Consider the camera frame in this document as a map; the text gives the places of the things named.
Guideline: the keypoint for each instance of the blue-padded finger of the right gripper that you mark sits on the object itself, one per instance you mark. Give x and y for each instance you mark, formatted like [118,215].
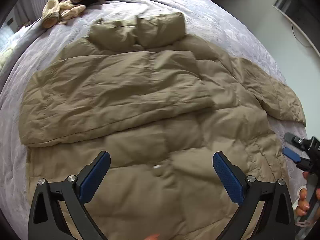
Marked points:
[291,154]

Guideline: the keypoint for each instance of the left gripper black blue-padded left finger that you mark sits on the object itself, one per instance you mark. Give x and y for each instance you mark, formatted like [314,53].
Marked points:
[46,220]

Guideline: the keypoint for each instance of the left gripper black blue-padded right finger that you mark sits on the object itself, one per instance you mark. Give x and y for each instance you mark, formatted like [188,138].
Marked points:
[276,220]

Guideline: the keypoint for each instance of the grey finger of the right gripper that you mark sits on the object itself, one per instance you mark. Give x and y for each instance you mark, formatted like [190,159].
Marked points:
[293,140]

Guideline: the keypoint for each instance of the tan puffer jacket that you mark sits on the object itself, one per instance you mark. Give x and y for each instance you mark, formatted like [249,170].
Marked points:
[161,103]

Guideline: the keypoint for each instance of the person's right hand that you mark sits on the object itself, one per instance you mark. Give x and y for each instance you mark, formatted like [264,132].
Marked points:
[303,205]

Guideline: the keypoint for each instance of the lavender quilted bedspread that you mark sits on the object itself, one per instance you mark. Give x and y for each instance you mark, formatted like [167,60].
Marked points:
[37,49]

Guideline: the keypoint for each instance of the cream striped knit sweater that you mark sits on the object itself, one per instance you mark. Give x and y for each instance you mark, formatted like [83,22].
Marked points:
[56,11]

